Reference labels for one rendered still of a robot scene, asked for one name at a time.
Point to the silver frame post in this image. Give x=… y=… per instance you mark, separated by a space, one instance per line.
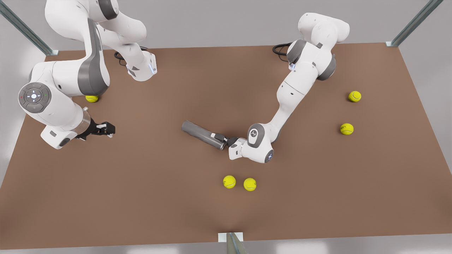
x=233 y=243
x=413 y=23
x=28 y=30

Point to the yellow tennis ball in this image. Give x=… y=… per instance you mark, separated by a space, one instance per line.
x=250 y=184
x=229 y=182
x=91 y=98
x=355 y=96
x=346 y=129

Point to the grey tennis ball tube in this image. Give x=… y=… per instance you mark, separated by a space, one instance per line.
x=199 y=133

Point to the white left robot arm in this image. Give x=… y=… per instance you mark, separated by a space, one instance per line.
x=300 y=81

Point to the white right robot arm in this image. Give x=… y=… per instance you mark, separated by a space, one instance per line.
x=67 y=74

